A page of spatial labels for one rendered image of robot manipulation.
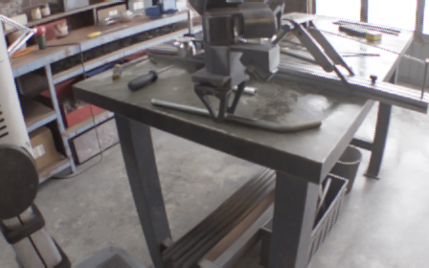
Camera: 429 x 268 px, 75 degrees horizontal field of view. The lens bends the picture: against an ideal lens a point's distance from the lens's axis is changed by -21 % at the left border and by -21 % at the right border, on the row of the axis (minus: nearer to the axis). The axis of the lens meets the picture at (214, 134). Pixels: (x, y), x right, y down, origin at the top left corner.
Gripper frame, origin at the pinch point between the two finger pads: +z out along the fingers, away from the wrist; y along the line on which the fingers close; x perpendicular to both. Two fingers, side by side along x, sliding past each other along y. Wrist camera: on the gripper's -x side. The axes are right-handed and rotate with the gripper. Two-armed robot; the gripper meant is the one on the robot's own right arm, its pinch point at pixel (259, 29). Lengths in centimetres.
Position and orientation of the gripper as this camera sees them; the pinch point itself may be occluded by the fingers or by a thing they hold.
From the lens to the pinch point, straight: 77.9
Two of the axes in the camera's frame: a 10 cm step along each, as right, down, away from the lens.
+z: 4.0, 5.7, 7.2
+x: -5.6, 7.7, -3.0
